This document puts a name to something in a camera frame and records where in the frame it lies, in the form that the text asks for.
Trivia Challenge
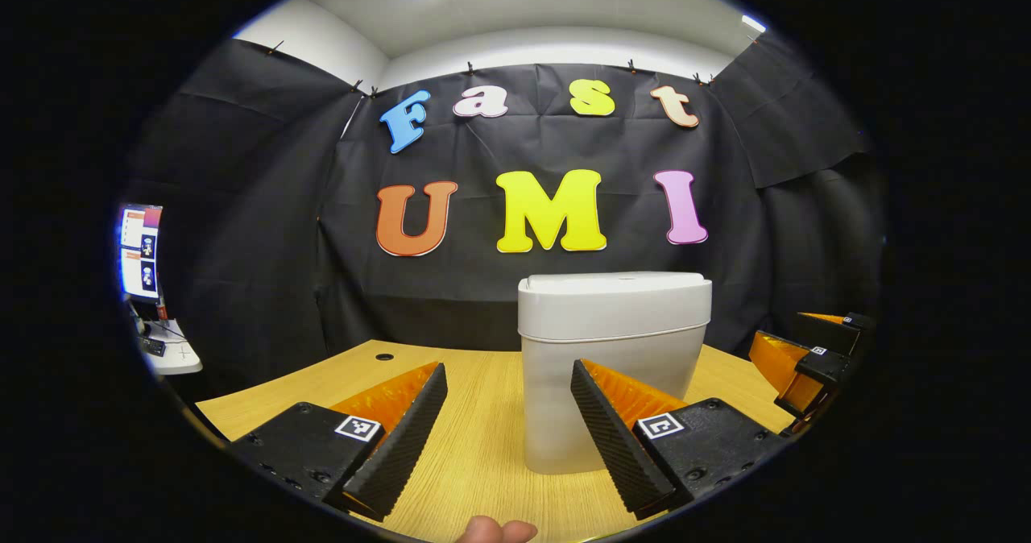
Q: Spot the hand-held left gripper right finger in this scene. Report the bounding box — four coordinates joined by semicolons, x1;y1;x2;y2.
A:
570;359;794;521

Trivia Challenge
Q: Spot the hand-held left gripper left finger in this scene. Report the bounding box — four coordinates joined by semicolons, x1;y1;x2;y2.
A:
230;362;449;522

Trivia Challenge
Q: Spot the white desktop garbage bin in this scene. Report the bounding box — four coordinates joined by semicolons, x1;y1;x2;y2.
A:
517;272;714;475

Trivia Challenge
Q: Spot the wooden desktop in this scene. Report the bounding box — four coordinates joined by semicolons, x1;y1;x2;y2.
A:
196;338;800;543

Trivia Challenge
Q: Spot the black backdrop cloth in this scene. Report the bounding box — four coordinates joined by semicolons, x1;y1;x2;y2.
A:
129;31;887;383

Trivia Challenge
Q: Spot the white side table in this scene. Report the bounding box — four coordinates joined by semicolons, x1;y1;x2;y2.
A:
130;305;204;377

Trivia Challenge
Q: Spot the computer monitor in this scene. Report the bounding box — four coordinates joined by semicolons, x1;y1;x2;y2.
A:
119;204;164;301

